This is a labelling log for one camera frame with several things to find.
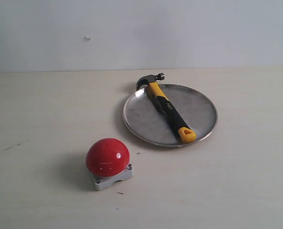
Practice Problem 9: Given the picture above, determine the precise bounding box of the yellow black claw hammer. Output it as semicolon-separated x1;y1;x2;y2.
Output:
136;73;197;144

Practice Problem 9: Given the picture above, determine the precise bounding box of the round silver metal plate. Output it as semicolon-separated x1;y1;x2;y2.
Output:
123;84;218;147

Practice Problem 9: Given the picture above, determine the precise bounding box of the red dome push button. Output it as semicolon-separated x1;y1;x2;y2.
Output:
86;138;134;191

